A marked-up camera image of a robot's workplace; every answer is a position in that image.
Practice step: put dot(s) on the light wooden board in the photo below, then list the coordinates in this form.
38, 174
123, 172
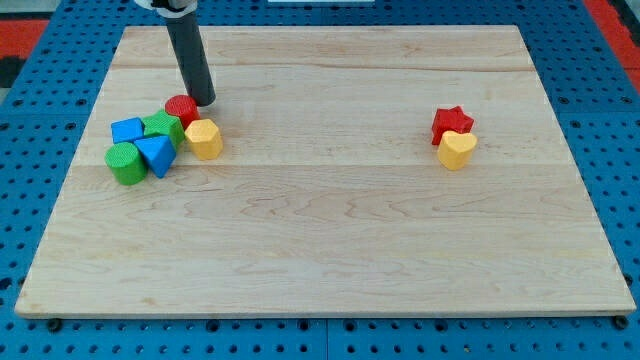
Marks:
328, 199

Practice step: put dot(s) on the yellow heart block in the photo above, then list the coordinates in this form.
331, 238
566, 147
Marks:
456, 149

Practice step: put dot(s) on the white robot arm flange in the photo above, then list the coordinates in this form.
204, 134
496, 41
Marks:
170, 9

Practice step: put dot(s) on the blue triangle block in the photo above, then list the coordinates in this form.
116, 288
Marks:
158, 153

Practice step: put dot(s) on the green star block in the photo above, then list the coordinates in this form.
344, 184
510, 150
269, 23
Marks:
163, 124

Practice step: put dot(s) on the yellow hexagon block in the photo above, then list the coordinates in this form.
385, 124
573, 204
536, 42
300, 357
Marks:
204, 139

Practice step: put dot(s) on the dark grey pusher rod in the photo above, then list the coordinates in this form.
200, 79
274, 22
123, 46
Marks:
191, 58

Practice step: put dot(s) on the red star block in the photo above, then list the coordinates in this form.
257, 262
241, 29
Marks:
453, 119

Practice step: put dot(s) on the red cylinder block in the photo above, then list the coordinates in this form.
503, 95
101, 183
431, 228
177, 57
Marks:
184, 107

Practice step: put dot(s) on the blue cube block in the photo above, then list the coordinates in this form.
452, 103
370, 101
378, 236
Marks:
127, 130

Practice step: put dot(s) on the green cylinder block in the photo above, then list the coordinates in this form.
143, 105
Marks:
126, 163

